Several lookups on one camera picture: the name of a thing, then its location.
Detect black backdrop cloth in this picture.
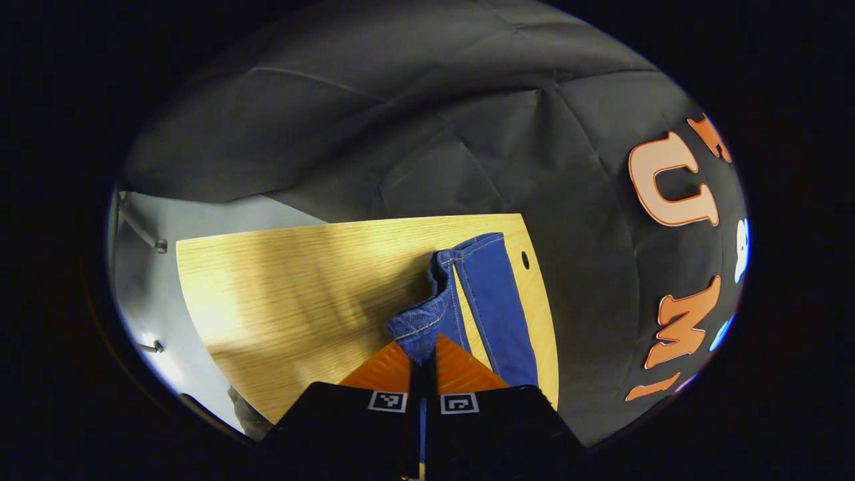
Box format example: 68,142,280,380
119,0,750,448

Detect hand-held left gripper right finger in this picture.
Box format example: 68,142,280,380
426,333,590,480

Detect blue denim jeans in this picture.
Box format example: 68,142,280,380
385,232,540,463

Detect dark grey cloth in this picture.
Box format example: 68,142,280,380
227,385,276,442

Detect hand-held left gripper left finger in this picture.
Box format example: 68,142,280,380
262,341,423,480

